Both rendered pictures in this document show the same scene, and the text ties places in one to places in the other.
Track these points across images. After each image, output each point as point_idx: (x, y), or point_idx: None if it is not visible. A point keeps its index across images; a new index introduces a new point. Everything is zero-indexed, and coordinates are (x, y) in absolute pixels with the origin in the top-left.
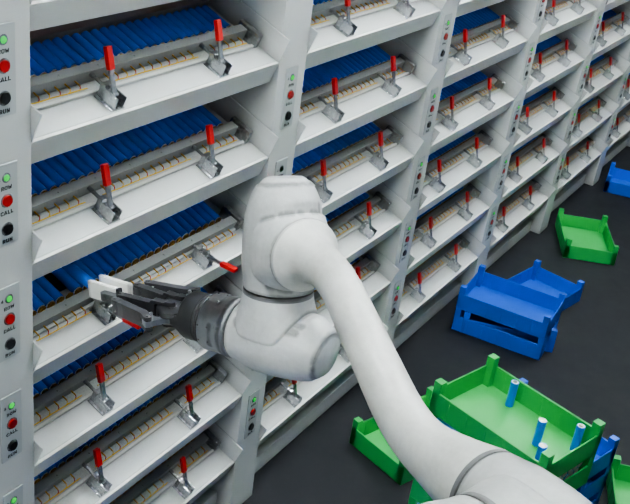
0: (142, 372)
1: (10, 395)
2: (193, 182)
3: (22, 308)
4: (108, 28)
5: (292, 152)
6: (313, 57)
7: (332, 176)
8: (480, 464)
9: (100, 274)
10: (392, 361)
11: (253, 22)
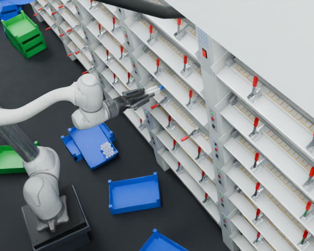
0: (185, 140)
1: (139, 84)
2: (183, 100)
3: (137, 67)
4: None
5: (221, 145)
6: (227, 120)
7: (275, 205)
8: None
9: (159, 88)
10: (27, 105)
11: None
